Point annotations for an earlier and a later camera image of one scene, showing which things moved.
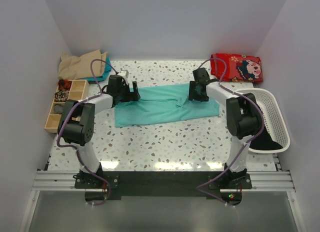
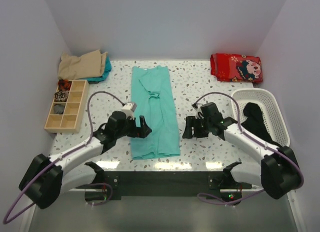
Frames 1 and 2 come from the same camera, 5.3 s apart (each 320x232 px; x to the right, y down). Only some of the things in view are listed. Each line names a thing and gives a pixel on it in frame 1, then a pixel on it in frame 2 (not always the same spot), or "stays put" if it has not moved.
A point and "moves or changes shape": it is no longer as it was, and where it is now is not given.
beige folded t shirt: x=73 y=67 stays put
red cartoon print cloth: x=240 y=68 stays put
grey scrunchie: x=58 y=108 stays put
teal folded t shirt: x=106 y=73 stays put
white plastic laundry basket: x=274 y=117 stays put
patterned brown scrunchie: x=61 y=96 stays put
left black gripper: x=131 y=96 to x=140 y=132
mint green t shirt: x=163 y=103 moves or changes shape
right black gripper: x=192 y=95 to x=190 y=121
